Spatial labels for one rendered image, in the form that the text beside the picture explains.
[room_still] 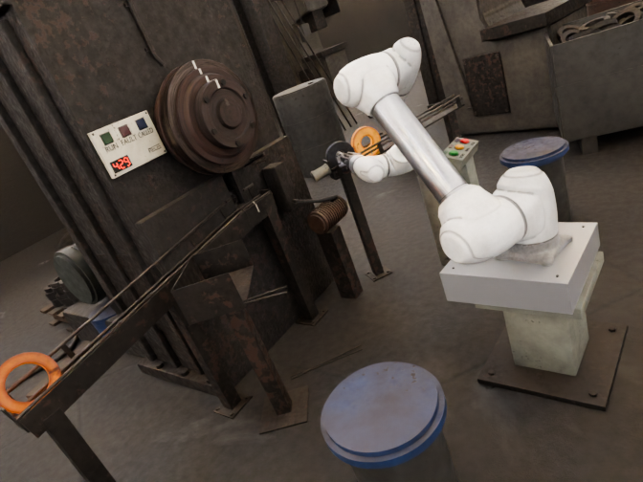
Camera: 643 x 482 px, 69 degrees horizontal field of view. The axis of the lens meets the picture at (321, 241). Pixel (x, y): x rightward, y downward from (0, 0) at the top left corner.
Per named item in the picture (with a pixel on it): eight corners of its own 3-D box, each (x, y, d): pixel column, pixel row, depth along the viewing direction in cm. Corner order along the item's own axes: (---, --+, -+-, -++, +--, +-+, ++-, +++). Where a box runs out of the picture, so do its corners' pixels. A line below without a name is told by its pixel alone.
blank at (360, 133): (345, 135, 234) (347, 136, 231) (371, 120, 236) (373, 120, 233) (358, 162, 240) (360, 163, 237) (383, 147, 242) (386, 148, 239)
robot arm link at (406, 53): (397, 69, 169) (367, 79, 164) (412, 24, 154) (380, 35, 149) (419, 92, 165) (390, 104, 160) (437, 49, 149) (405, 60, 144)
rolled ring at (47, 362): (14, 341, 145) (13, 343, 148) (-23, 401, 135) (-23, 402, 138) (73, 364, 152) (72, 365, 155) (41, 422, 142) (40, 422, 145)
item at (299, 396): (256, 446, 176) (170, 291, 149) (264, 397, 200) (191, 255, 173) (307, 433, 173) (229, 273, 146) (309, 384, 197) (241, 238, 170)
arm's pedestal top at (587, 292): (604, 261, 154) (603, 251, 152) (582, 320, 133) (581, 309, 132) (506, 257, 175) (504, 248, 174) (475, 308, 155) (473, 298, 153)
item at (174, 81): (191, 192, 193) (137, 80, 175) (262, 150, 224) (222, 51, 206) (201, 191, 189) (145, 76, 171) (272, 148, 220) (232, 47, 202)
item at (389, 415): (347, 542, 132) (294, 436, 115) (396, 450, 153) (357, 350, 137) (455, 595, 111) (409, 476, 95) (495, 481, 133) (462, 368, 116)
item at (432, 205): (437, 266, 246) (412, 177, 226) (445, 254, 254) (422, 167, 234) (459, 267, 239) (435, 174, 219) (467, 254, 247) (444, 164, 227)
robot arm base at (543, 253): (579, 232, 149) (577, 217, 147) (550, 266, 137) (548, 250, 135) (523, 229, 163) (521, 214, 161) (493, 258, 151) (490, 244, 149)
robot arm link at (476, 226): (538, 229, 130) (483, 263, 122) (506, 251, 145) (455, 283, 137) (384, 37, 150) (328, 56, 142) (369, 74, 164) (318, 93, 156)
